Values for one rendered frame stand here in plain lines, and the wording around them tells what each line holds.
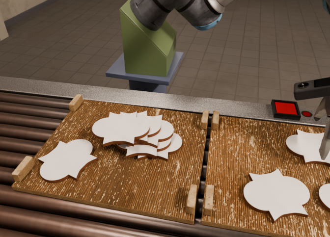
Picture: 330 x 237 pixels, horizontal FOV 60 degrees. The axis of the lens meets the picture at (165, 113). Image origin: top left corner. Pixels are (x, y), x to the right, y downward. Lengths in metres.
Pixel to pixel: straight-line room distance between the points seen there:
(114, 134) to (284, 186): 0.40
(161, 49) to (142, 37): 0.08
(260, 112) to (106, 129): 0.48
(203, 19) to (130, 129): 0.58
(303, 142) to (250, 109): 0.20
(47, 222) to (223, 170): 0.40
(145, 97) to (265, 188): 0.48
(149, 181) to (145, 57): 0.59
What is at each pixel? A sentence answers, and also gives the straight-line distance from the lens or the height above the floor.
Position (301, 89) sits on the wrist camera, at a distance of 0.70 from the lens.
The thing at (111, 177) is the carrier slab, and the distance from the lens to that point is 0.68.
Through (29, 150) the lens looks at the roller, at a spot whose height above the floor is 0.91.
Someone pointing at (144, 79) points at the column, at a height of 0.86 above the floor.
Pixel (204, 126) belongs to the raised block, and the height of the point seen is 0.95.
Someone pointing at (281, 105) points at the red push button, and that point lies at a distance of 0.96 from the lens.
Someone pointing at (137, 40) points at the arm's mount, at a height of 1.02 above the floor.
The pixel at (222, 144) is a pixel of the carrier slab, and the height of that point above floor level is 0.94.
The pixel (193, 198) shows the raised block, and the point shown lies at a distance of 0.61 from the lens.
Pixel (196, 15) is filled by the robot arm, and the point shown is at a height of 1.09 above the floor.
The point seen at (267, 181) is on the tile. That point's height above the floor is 0.95.
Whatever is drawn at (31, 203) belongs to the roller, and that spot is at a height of 0.91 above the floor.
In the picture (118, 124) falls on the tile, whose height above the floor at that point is 0.99.
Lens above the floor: 1.45
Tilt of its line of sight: 38 degrees down
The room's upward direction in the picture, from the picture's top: straight up
